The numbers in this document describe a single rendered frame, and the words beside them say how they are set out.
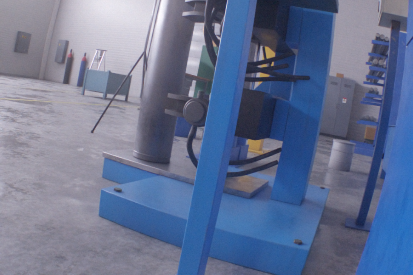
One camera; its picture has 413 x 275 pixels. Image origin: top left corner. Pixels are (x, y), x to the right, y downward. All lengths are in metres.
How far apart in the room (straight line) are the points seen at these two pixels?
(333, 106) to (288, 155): 10.21
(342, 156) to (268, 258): 3.16
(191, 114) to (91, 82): 8.59
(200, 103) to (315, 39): 0.68
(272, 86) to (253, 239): 1.15
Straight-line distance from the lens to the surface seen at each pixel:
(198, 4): 1.78
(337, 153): 4.35
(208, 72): 9.25
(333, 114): 11.96
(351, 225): 2.08
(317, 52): 1.80
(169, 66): 2.02
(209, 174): 0.92
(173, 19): 2.05
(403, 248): 0.47
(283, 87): 2.18
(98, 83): 9.84
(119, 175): 2.07
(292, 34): 1.83
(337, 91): 11.99
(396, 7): 2.06
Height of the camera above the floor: 0.55
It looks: 4 degrees down
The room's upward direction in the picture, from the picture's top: 10 degrees clockwise
